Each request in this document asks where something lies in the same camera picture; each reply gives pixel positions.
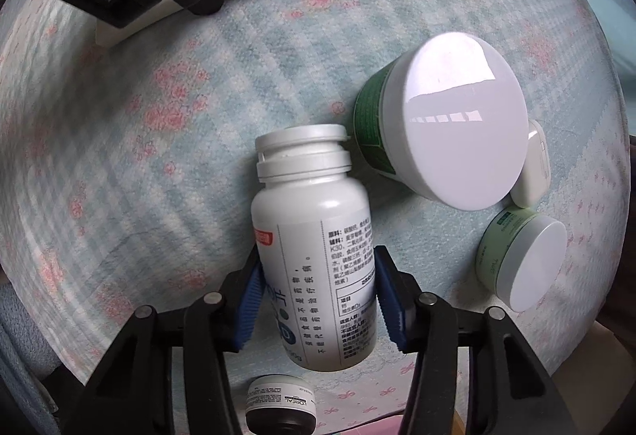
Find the floral checked blanket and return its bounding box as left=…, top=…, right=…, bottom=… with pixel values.
left=0, top=0, right=632, bottom=435

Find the small white case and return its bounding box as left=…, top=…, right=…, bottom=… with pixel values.
left=511, top=118, right=551, bottom=209

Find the large green white-lidded jar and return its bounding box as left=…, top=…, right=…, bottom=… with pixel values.
left=353, top=32, right=529, bottom=211

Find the white pill bottle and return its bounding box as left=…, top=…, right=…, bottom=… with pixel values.
left=250, top=124, right=377, bottom=372

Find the small pale green jar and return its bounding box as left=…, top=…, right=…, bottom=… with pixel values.
left=475, top=207, right=568, bottom=311

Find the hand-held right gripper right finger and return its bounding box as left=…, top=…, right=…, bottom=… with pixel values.
left=372, top=245, right=573, bottom=435

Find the small black white-labelled jar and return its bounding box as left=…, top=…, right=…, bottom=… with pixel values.
left=245, top=374, right=319, bottom=435

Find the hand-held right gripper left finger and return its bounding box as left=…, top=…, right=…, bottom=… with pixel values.
left=58, top=245, right=265, bottom=435

